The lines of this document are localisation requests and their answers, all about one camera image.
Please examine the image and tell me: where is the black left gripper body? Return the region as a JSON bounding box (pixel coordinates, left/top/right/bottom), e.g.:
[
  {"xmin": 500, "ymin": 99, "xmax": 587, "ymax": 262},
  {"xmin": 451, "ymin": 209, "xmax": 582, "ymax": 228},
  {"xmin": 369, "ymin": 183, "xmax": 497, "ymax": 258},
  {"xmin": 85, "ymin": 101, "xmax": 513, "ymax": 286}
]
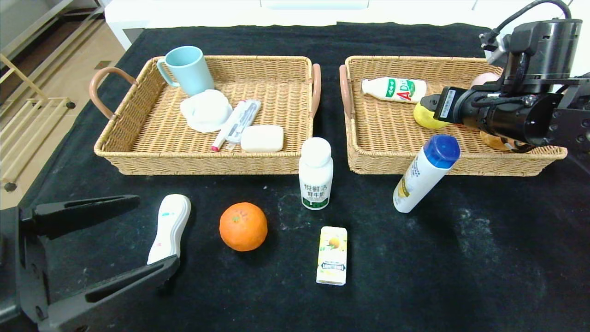
[{"xmin": 0, "ymin": 206, "xmax": 53, "ymax": 332}]

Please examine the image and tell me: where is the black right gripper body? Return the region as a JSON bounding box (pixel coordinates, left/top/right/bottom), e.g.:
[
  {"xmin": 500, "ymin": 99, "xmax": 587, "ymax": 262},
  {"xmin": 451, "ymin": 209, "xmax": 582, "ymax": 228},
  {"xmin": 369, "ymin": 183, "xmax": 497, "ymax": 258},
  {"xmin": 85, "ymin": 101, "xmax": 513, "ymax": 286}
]
[{"xmin": 433, "ymin": 86, "xmax": 507, "ymax": 132}]

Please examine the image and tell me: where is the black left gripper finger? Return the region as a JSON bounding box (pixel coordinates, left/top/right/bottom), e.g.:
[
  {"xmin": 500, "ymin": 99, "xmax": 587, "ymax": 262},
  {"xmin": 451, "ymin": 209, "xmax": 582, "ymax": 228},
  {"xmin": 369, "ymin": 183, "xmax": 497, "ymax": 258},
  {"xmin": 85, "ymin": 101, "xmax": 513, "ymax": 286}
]
[
  {"xmin": 37, "ymin": 254, "xmax": 180, "ymax": 332},
  {"xmin": 20, "ymin": 194, "xmax": 141, "ymax": 240}
]

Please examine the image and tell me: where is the yellow lemon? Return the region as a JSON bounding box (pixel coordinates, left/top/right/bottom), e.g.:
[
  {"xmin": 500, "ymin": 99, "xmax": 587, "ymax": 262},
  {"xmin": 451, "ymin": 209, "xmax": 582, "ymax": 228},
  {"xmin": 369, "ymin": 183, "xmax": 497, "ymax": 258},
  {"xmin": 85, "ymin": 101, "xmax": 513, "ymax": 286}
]
[{"xmin": 413, "ymin": 102, "xmax": 450, "ymax": 130}]

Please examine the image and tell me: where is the white tube with blue cap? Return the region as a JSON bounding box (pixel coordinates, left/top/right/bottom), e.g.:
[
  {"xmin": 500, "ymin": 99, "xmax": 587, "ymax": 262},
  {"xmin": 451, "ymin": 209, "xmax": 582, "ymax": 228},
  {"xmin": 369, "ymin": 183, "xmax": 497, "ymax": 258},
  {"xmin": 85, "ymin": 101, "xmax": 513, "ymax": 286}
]
[{"xmin": 393, "ymin": 134, "xmax": 461, "ymax": 213}]

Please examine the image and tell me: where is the white milk bottle green label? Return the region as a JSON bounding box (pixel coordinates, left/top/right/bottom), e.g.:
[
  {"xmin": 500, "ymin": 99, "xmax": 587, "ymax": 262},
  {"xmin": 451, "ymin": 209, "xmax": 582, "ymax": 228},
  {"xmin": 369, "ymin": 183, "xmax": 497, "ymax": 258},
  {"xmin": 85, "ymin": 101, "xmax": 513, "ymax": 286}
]
[{"xmin": 299, "ymin": 137, "xmax": 334, "ymax": 211}]

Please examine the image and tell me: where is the yellow lemon drink carton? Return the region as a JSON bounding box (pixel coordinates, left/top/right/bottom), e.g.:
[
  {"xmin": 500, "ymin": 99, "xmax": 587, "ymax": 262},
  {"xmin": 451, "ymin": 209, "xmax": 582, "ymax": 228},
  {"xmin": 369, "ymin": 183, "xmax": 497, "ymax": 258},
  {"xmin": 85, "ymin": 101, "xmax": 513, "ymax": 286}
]
[{"xmin": 316, "ymin": 226, "xmax": 348, "ymax": 286}]

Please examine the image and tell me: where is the wicker basket with food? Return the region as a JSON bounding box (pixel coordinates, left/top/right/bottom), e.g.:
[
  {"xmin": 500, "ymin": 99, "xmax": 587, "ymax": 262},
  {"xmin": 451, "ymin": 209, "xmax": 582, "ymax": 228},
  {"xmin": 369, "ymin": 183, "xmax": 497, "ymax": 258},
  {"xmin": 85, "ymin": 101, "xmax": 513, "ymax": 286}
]
[{"xmin": 339, "ymin": 55, "xmax": 568, "ymax": 177}]

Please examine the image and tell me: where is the wicker basket with toiletries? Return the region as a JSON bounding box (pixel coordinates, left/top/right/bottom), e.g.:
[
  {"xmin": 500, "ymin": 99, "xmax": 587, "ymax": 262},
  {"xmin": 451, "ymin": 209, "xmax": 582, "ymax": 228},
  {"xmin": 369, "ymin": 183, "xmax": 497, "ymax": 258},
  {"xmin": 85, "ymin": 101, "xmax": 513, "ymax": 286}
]
[{"xmin": 89, "ymin": 55, "xmax": 322, "ymax": 176}]

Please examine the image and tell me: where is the white AD drink bottle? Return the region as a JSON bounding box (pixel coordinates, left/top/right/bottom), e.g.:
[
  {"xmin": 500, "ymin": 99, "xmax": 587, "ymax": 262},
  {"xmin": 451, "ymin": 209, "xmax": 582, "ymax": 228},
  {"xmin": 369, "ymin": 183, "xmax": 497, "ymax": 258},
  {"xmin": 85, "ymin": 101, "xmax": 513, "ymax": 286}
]
[{"xmin": 361, "ymin": 77, "xmax": 427, "ymax": 104}]

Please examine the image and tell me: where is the pale pink egg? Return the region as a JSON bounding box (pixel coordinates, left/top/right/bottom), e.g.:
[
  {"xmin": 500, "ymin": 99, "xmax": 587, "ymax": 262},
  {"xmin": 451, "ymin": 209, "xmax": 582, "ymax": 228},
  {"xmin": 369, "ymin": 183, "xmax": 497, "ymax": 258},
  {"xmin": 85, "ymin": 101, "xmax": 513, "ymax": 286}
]
[{"xmin": 470, "ymin": 72, "xmax": 501, "ymax": 88}]

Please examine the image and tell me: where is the brown bread roll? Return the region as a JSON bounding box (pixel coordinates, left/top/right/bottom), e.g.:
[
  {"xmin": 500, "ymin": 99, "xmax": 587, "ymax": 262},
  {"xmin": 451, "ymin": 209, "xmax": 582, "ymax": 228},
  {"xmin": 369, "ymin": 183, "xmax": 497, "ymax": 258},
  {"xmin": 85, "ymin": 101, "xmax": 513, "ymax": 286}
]
[{"xmin": 479, "ymin": 131, "xmax": 513, "ymax": 153}]

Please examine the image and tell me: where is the white shoe brush bottle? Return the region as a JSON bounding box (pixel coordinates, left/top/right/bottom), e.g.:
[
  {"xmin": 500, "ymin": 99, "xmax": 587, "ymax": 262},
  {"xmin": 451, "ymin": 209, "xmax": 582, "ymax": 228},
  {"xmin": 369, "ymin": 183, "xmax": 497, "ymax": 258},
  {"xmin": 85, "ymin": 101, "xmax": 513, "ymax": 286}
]
[{"xmin": 147, "ymin": 194, "xmax": 192, "ymax": 266}]

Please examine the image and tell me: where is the orange with stem mark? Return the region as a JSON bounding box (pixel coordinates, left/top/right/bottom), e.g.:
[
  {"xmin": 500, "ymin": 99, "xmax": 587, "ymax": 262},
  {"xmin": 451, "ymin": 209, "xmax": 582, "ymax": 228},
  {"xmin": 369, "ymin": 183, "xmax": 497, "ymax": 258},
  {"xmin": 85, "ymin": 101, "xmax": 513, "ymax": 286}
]
[{"xmin": 219, "ymin": 202, "xmax": 268, "ymax": 252}]

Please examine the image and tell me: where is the light wooden rolling rack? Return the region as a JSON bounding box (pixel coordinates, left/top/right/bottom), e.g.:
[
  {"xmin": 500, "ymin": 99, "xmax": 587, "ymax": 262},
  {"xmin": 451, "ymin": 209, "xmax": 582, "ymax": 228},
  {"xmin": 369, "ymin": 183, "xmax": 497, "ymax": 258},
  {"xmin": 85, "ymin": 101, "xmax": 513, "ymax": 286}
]
[{"xmin": 0, "ymin": 53, "xmax": 77, "ymax": 193}]

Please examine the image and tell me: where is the white round dish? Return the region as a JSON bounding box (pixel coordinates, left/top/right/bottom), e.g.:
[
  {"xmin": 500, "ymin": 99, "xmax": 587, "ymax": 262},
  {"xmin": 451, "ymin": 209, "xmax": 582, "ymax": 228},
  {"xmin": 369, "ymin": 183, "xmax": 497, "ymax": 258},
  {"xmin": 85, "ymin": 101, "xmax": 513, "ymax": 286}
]
[{"xmin": 179, "ymin": 89, "xmax": 233, "ymax": 134}]

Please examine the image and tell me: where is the white pen with pink cap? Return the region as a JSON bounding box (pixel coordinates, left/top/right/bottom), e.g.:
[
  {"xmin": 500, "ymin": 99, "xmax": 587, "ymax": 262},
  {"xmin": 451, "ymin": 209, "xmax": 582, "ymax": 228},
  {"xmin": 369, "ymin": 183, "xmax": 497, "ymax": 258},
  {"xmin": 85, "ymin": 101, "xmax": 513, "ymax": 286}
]
[{"xmin": 211, "ymin": 100, "xmax": 246, "ymax": 153}]

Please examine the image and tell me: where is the white soap bar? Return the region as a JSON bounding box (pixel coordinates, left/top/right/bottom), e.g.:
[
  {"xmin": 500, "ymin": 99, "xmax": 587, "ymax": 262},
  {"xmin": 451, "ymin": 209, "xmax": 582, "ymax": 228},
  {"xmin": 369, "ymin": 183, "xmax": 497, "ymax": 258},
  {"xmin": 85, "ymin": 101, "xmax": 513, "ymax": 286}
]
[{"xmin": 240, "ymin": 124, "xmax": 284, "ymax": 153}]

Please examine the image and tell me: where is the light blue mug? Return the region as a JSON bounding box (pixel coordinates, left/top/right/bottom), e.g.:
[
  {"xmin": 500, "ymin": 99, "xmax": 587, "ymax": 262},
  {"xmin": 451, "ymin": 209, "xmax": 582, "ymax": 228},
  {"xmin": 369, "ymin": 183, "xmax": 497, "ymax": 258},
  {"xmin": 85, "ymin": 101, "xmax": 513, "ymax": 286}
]
[{"xmin": 156, "ymin": 46, "xmax": 215, "ymax": 97}]

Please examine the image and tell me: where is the white low table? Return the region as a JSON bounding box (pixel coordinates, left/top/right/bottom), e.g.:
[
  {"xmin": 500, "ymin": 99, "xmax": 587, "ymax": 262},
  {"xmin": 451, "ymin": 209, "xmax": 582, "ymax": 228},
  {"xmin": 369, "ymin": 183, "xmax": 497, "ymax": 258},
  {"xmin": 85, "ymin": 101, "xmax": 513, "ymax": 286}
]
[{"xmin": 105, "ymin": 0, "xmax": 498, "ymax": 52}]

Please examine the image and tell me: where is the smooth black camera cable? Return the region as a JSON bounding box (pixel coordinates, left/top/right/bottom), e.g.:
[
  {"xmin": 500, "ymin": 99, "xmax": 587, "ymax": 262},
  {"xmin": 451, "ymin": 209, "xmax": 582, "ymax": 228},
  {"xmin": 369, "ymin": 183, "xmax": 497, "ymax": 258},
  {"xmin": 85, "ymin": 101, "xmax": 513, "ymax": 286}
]
[{"xmin": 491, "ymin": 0, "xmax": 572, "ymax": 37}]

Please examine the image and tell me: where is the grey metal shelf frame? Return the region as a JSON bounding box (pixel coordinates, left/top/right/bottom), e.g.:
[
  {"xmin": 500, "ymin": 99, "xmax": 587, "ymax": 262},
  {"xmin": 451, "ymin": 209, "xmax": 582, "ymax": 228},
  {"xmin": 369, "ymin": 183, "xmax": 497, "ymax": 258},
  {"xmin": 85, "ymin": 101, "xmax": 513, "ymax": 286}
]
[{"xmin": 0, "ymin": 0, "xmax": 107, "ymax": 60}]

